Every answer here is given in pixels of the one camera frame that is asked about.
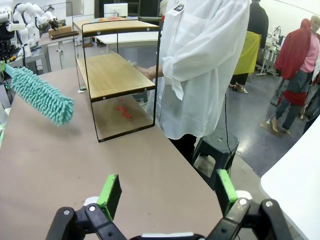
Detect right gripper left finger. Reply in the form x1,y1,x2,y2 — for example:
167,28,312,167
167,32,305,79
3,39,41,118
46,173,127,240

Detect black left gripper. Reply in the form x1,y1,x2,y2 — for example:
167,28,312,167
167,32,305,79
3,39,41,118
0,37,12,74

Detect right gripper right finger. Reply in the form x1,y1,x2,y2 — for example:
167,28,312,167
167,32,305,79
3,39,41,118
206,169,294,240

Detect teal chenille duster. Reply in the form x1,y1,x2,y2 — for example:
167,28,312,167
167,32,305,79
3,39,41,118
3,63,75,128

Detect person's left hand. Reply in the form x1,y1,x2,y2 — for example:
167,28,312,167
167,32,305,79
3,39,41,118
135,63,165,81

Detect black plastic stool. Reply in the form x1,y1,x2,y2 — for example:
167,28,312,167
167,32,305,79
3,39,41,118
191,135,240,192

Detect grey side table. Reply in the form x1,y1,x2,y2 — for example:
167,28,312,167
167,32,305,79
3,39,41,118
37,32,84,74

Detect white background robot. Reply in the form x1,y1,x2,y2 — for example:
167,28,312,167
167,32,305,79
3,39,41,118
11,2,60,59

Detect wooden tray box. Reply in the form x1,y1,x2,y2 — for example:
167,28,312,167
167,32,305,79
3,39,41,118
47,24,80,41

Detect white table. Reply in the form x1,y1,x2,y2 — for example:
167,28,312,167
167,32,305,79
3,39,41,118
94,31,161,55
259,134,320,240

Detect person in white lab coat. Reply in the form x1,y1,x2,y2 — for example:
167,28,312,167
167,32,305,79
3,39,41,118
147,0,251,173

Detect person with yellow garment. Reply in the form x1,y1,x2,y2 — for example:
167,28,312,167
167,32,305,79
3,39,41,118
228,0,270,95

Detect mannequin in red cloak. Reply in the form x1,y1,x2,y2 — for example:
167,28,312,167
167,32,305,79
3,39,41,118
271,14,320,136

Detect white badge tag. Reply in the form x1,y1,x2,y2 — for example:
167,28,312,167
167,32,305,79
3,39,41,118
166,2,186,17

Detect aluminium base frame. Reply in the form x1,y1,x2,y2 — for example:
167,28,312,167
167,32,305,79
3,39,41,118
9,46,52,76

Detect thin black cable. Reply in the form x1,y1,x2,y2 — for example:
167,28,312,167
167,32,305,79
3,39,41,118
223,91,233,176

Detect black frame wooden shelf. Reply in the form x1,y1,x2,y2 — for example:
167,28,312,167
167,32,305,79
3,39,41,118
71,1,162,144

